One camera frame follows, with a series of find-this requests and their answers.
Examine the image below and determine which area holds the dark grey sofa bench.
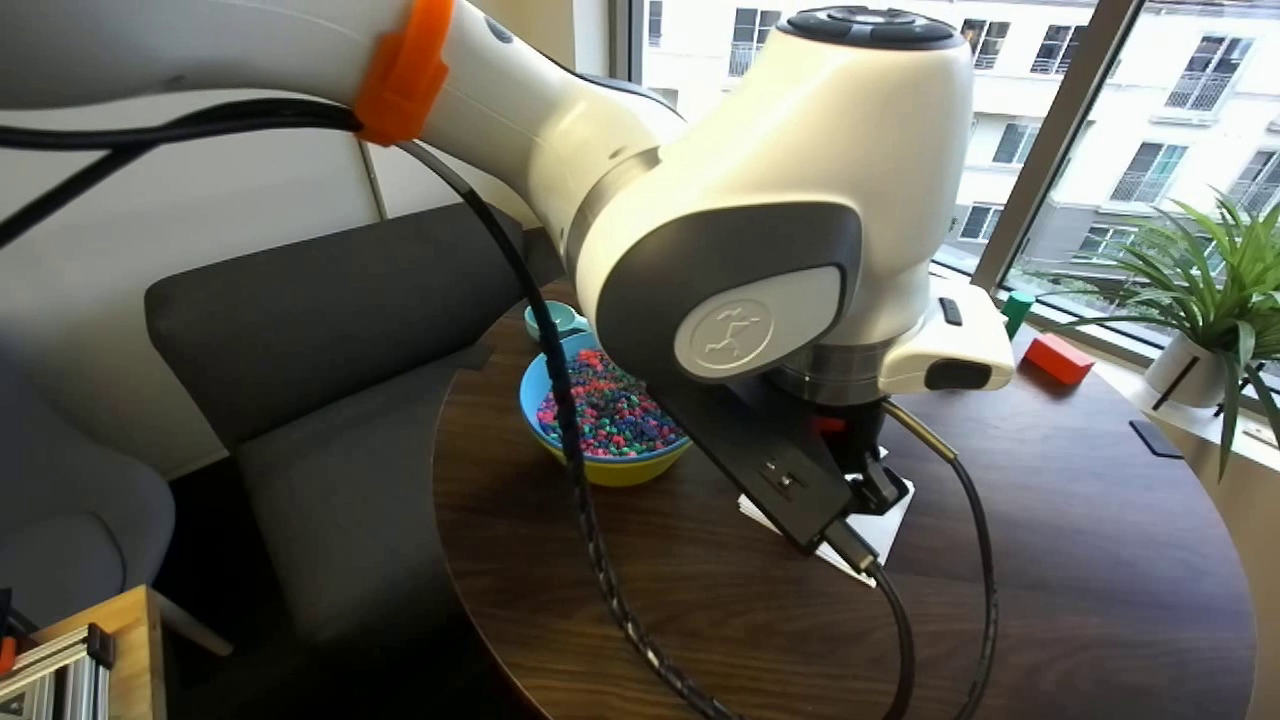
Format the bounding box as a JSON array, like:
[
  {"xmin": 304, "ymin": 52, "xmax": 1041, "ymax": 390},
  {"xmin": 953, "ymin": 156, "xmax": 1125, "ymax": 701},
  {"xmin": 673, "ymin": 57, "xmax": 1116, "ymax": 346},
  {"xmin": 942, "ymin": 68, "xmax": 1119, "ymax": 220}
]
[{"xmin": 140, "ymin": 200, "xmax": 564, "ymax": 642}]

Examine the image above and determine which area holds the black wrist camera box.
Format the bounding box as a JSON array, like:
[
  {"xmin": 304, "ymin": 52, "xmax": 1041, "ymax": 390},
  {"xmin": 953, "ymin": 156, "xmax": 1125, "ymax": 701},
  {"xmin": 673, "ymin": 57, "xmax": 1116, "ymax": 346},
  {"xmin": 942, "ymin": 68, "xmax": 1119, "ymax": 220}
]
[{"xmin": 649, "ymin": 371, "xmax": 893, "ymax": 570}]

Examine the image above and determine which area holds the thin black looping cable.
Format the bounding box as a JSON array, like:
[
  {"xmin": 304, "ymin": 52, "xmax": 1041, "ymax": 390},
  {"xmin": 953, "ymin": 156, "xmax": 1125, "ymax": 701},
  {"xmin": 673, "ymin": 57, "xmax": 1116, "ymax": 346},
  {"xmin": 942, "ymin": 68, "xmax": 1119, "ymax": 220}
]
[{"xmin": 875, "ymin": 394, "xmax": 1007, "ymax": 720}]

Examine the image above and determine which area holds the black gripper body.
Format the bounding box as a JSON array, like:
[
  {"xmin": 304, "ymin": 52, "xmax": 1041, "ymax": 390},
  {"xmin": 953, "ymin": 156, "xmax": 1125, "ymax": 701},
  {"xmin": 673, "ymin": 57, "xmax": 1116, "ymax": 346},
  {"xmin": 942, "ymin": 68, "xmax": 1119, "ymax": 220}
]
[{"xmin": 798, "ymin": 398, "xmax": 901, "ymax": 490}]

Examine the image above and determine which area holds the grey window frame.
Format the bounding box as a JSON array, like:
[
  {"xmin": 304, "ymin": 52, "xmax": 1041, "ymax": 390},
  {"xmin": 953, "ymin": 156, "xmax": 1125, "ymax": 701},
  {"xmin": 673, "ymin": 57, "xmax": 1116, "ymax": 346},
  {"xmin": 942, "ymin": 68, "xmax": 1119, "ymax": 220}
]
[{"xmin": 604, "ymin": 0, "xmax": 1280, "ymax": 364}]

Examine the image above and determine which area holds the blue-grey chair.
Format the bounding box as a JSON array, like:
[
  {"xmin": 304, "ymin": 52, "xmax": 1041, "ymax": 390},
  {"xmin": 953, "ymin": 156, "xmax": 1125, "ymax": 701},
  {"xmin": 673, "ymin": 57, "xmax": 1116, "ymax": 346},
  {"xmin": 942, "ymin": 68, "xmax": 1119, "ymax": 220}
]
[{"xmin": 0, "ymin": 352, "xmax": 180, "ymax": 630}]

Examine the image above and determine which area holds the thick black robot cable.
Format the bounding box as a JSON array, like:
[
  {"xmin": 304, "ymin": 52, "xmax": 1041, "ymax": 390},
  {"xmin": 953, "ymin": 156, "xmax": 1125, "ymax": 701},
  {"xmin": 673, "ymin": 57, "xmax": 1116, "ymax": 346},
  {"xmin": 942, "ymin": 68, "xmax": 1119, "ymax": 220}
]
[{"xmin": 0, "ymin": 90, "xmax": 711, "ymax": 720}]

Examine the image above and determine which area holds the colourful beads pile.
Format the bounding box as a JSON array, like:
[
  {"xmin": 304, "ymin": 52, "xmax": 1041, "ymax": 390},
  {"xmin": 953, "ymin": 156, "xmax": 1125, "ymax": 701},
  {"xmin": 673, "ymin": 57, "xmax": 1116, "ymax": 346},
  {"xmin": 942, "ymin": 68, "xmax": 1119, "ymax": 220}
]
[{"xmin": 531, "ymin": 338, "xmax": 693, "ymax": 462}]

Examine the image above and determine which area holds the red wooden block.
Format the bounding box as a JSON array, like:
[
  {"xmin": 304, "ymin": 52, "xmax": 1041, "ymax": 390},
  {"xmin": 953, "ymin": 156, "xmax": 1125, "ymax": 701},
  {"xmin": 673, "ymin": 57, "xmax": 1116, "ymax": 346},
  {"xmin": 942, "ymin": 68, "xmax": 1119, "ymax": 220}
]
[{"xmin": 1015, "ymin": 333, "xmax": 1100, "ymax": 394}]

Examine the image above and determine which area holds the white paper napkin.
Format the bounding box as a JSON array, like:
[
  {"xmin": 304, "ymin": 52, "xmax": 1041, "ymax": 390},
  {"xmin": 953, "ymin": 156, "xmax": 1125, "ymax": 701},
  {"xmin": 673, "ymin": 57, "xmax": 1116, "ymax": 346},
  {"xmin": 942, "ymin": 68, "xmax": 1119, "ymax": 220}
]
[{"xmin": 736, "ymin": 475, "xmax": 921, "ymax": 579}]

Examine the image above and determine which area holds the green wooden block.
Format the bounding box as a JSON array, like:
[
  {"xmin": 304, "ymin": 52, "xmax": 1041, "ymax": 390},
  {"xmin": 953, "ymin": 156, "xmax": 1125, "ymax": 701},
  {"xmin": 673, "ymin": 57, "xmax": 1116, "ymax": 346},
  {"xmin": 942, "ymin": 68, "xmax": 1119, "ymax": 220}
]
[{"xmin": 999, "ymin": 288, "xmax": 1037, "ymax": 338}]

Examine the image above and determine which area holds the green potted plant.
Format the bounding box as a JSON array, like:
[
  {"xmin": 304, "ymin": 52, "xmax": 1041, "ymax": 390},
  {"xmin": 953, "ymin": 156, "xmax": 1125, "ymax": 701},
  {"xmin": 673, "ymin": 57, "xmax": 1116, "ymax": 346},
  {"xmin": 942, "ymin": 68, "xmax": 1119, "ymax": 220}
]
[{"xmin": 1064, "ymin": 190, "xmax": 1280, "ymax": 482}]

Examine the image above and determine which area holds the black camera cable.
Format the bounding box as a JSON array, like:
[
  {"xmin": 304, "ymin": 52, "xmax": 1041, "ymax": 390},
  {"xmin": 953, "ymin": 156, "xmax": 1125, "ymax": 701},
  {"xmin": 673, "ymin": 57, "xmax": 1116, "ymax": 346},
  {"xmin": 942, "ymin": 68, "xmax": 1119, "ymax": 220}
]
[{"xmin": 835, "ymin": 514, "xmax": 928, "ymax": 720}]

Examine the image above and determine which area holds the blue bowl yellow outside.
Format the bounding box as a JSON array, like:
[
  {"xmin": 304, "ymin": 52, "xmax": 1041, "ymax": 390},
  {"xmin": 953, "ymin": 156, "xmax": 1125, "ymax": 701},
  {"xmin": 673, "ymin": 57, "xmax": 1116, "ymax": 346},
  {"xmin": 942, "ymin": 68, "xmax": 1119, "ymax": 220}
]
[{"xmin": 516, "ymin": 297, "xmax": 698, "ymax": 490}]

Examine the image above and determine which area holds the orange cable strap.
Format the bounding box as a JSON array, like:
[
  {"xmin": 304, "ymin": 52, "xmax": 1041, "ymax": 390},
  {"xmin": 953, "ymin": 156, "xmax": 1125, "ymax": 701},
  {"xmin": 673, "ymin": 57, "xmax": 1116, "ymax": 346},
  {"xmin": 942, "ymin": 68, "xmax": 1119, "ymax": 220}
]
[{"xmin": 352, "ymin": 0, "xmax": 461, "ymax": 148}]

